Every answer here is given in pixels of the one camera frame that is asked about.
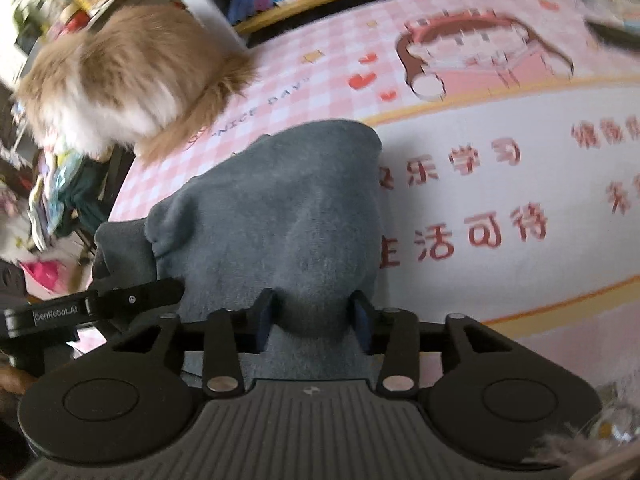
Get pink checkered desk mat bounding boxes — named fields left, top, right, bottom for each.
left=111, top=0, right=639, bottom=385

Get grey fleece pants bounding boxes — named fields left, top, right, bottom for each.
left=92, top=120, right=382, bottom=380

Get fluffy orange white cat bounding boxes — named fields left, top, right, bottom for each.
left=14, top=4, right=257, bottom=165

